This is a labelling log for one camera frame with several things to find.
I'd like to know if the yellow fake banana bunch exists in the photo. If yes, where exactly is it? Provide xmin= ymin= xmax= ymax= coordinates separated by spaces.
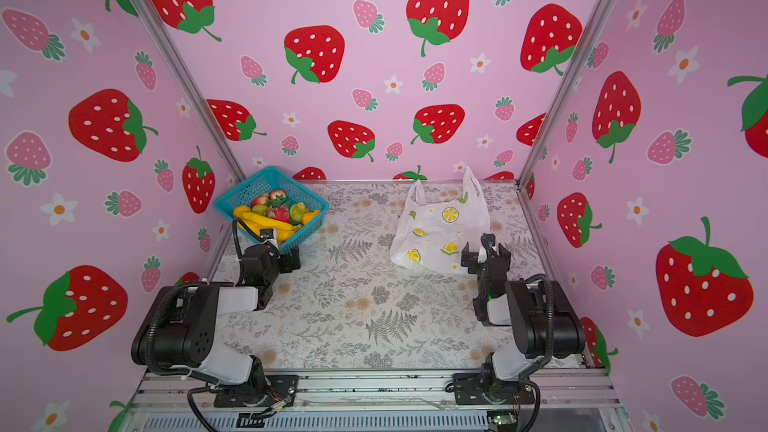
xmin=233 ymin=206 xmax=301 ymax=242

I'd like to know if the white lemon print plastic bag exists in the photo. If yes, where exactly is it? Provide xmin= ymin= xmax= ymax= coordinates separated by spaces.
xmin=389 ymin=169 xmax=491 ymax=273

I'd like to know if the pink fake dragon fruit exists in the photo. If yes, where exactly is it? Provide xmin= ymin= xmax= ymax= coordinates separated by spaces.
xmin=267 ymin=205 xmax=291 ymax=223

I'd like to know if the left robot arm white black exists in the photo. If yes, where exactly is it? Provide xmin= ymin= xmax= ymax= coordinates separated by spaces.
xmin=131 ymin=219 xmax=301 ymax=414

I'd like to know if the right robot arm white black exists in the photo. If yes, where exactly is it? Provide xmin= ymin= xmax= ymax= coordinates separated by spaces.
xmin=446 ymin=234 xmax=586 ymax=405

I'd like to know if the green fake lime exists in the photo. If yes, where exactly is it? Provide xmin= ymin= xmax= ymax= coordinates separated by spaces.
xmin=252 ymin=204 xmax=269 ymax=216

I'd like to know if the green fake pear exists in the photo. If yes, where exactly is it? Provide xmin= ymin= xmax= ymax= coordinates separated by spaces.
xmin=289 ymin=202 xmax=310 ymax=224

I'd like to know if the orange yellow fake mango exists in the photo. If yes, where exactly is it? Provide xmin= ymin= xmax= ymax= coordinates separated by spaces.
xmin=302 ymin=210 xmax=321 ymax=225

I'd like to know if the teal plastic mesh basket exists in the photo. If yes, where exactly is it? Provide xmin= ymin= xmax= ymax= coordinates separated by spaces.
xmin=214 ymin=167 xmax=329 ymax=252

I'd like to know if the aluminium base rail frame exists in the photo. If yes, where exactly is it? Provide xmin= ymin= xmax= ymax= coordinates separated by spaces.
xmin=113 ymin=368 xmax=631 ymax=432

